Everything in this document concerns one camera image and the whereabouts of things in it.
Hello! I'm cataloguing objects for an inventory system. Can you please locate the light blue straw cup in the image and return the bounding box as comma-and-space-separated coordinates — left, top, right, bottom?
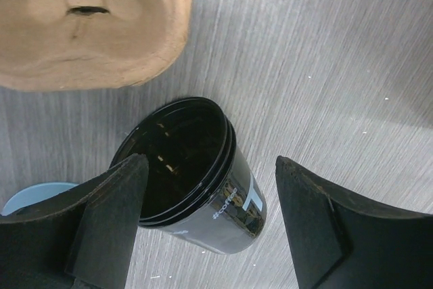
1, 182, 78, 216

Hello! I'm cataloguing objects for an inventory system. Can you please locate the brown cardboard cup carrier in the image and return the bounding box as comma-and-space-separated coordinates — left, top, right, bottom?
1, 0, 192, 91

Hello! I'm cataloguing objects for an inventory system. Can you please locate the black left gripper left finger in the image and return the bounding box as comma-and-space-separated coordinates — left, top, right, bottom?
1, 154, 149, 288

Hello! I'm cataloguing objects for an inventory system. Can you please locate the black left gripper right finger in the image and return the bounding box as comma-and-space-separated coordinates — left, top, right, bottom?
275, 156, 432, 288

